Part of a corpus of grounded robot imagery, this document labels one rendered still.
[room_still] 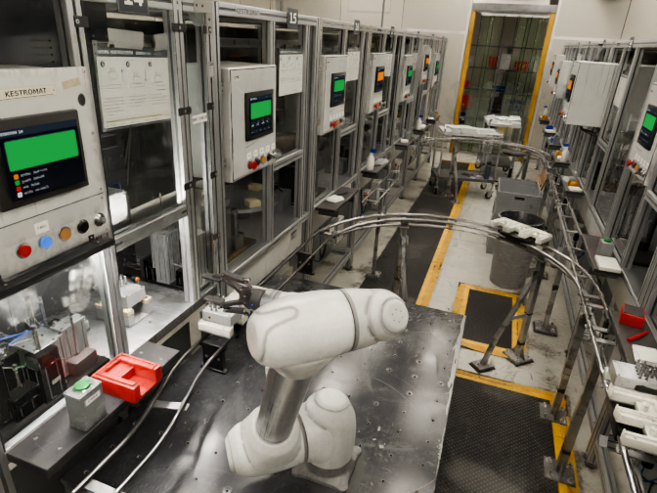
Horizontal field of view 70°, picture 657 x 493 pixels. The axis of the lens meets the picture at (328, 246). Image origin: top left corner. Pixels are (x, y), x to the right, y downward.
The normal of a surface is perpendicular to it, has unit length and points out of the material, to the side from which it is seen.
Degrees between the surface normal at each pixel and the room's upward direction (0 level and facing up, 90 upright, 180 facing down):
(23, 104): 90
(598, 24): 90
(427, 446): 0
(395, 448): 0
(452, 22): 90
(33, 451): 0
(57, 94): 90
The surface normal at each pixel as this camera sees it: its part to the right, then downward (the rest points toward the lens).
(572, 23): -0.34, 0.36
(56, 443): 0.06, -0.91
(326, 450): 0.33, 0.39
